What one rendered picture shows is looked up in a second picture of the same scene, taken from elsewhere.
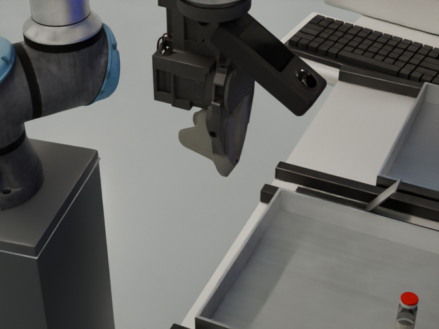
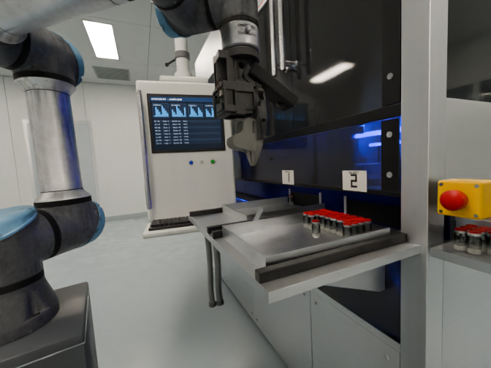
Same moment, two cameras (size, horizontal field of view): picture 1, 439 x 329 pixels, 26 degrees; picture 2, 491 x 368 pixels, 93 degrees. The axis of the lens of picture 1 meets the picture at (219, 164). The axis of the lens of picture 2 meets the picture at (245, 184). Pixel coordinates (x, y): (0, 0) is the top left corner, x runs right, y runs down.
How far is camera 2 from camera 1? 87 cm
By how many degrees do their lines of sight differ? 54
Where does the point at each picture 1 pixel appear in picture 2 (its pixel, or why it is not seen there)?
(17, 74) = (41, 220)
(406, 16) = (183, 213)
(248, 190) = (112, 339)
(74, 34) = (80, 193)
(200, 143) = (246, 140)
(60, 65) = (71, 212)
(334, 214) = (248, 227)
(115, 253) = not seen: outside the picture
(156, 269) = not seen: outside the picture
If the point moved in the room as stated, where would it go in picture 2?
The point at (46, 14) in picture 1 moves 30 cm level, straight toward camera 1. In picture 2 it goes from (58, 183) to (137, 182)
